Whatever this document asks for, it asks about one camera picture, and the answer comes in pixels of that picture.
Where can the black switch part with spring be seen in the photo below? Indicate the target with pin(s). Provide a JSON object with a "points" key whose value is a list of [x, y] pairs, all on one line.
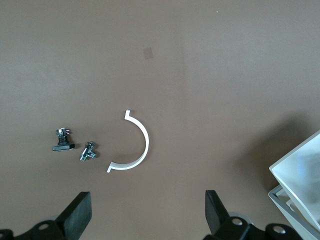
{"points": [[63, 146]]}

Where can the white drawer cabinet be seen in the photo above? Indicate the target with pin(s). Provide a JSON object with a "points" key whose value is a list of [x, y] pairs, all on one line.
{"points": [[282, 207]]}

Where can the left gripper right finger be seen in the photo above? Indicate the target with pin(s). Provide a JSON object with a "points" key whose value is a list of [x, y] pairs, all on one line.
{"points": [[217, 220]]}

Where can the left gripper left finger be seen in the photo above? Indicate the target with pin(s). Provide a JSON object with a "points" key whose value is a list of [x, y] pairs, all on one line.
{"points": [[75, 215]]}

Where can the white plastic drawer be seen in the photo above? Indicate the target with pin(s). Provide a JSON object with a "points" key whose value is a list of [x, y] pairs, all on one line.
{"points": [[300, 170]]}

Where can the small metal fitting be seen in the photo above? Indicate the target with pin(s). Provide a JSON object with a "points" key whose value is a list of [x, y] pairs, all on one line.
{"points": [[87, 152]]}

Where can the white semicircular bracket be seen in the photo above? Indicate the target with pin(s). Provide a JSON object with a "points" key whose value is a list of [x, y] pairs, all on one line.
{"points": [[146, 142]]}

